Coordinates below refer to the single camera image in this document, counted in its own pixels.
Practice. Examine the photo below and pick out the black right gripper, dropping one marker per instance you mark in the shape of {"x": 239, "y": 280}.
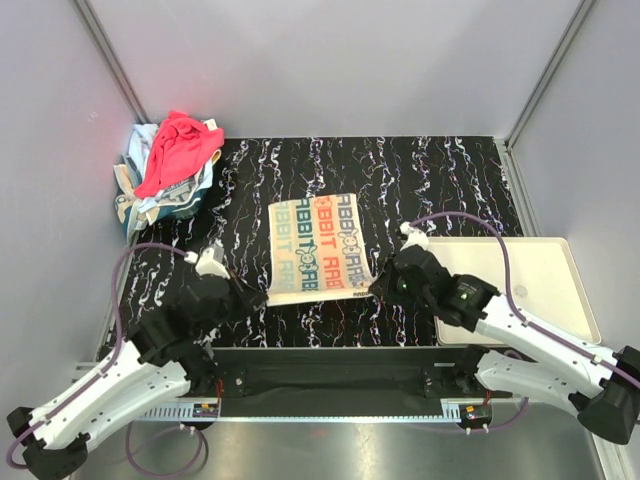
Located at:
{"x": 382, "y": 288}

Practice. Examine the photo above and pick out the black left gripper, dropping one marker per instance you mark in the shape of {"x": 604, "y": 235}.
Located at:
{"x": 250, "y": 300}

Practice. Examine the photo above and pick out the cream rabbit print towel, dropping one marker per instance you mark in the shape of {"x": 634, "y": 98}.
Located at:
{"x": 317, "y": 251}

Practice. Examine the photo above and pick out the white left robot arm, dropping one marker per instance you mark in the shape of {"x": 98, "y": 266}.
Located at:
{"x": 162, "y": 358}

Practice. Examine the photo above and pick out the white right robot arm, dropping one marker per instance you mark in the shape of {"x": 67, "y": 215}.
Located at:
{"x": 595, "y": 384}

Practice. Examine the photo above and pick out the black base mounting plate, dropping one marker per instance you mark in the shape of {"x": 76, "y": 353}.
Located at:
{"x": 250, "y": 373}

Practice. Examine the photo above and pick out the teal patterned towel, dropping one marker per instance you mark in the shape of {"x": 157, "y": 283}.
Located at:
{"x": 178, "y": 201}

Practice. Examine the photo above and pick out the white plastic tray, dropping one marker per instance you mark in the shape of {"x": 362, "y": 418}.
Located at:
{"x": 544, "y": 277}

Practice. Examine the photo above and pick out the red pink towel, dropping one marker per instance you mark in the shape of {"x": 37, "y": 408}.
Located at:
{"x": 181, "y": 147}

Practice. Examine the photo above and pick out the white light blue towel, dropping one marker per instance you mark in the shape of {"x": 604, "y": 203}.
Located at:
{"x": 139, "y": 148}

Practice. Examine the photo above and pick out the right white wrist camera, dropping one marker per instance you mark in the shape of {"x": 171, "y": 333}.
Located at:
{"x": 413, "y": 236}

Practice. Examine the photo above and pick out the aluminium rail frame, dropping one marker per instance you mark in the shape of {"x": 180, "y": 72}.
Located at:
{"x": 371, "y": 435}

